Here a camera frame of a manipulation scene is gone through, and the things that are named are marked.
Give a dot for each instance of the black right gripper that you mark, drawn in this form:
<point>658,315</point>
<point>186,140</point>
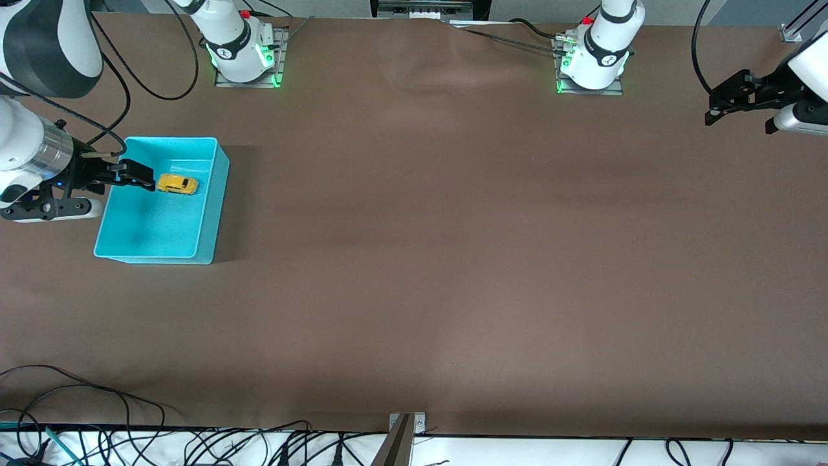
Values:
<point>85,171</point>

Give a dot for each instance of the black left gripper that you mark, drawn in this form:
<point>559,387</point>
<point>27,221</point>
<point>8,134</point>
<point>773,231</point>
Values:
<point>769,89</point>

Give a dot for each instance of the yellow beetle toy car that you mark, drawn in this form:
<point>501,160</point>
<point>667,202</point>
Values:
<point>178,184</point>

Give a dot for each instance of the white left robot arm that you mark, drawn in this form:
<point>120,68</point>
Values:
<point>601,45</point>

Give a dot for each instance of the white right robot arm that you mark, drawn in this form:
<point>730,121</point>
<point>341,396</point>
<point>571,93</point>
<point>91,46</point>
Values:
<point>226,39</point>

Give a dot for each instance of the teal plastic storage bin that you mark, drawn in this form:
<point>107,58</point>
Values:
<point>162,223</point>

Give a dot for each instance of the black power plug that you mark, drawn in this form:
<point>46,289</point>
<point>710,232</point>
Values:
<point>283,454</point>
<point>337,454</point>

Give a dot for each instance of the white power strip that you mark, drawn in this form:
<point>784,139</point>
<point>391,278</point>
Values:
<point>420,10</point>

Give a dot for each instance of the grey aluminium bar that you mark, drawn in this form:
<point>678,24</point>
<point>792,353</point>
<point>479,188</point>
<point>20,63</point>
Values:
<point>394,450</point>

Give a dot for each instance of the small metal clamp plate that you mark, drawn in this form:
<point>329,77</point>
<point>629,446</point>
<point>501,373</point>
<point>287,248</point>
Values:
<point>420,424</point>

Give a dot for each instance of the aluminium profile rail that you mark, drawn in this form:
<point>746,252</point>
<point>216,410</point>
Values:
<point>788,31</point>

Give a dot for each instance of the black right camera mount bracket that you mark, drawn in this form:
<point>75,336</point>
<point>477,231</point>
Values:
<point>45,207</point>

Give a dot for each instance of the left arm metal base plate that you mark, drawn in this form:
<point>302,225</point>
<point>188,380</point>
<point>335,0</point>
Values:
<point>616,90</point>

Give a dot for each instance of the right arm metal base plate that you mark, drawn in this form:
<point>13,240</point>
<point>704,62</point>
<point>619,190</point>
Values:
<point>279,65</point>

